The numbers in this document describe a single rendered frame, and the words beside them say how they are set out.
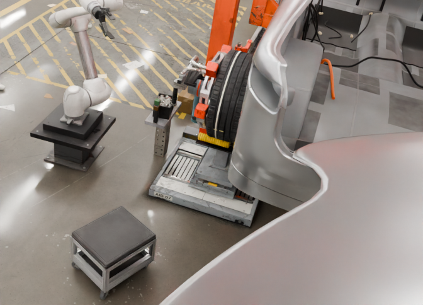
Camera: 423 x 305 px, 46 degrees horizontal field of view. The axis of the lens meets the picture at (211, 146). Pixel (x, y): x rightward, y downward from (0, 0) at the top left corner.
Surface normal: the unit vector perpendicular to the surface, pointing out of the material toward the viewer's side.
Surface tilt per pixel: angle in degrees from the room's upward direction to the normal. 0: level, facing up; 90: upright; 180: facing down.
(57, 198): 0
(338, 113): 22
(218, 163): 90
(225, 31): 90
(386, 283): 32
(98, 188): 0
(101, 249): 0
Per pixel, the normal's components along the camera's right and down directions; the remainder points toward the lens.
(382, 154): -0.16, -0.81
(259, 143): -0.62, 0.36
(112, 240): 0.15, -0.81
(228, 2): -0.27, 0.52
